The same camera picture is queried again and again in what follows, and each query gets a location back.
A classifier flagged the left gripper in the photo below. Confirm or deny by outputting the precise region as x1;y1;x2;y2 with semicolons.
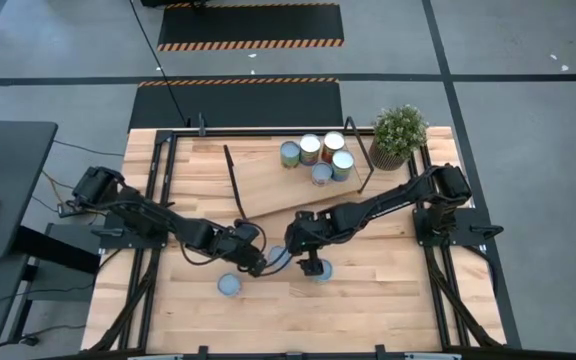
227;223;295;278

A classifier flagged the sauce meatballs label can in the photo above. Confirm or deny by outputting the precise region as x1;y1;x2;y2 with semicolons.
266;244;293;270

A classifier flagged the green can smiley face label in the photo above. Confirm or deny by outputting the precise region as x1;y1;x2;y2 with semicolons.
315;258;335;285

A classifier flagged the tomato label striped can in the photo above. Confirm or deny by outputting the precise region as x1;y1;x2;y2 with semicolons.
310;161;334;188

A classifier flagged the tall silver-lidded can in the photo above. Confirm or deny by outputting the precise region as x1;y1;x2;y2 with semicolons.
321;130;347;165
330;149;356;183
298;133;323;167

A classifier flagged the green can red swirl label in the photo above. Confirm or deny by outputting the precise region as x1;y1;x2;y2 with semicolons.
279;140;302;170

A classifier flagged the carrot label can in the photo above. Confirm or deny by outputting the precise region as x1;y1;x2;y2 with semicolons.
217;272;242;298

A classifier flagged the potted green plant ribbed pot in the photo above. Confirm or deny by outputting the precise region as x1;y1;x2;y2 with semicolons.
369;103;430;172

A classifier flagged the black mat hazard stripe edge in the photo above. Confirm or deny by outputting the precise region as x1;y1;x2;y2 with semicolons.
128;77;344;132

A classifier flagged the black support beam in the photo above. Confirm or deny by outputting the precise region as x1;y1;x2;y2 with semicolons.
12;224;103;275

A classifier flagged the dark grey desk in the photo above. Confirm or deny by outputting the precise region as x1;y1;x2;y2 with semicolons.
0;119;59;260

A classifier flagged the wooden shelf black metal frame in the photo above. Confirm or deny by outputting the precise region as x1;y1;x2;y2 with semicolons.
222;115;377;225

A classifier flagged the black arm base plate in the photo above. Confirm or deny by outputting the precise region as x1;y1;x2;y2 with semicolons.
412;207;505;248
47;222;170;251

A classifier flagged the thin black cable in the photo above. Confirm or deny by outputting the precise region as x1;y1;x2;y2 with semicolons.
52;139;126;158

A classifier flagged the long black cable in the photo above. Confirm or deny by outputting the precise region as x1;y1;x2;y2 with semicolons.
127;0;191;127

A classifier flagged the black cable with plug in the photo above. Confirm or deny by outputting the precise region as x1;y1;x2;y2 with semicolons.
0;323;89;351

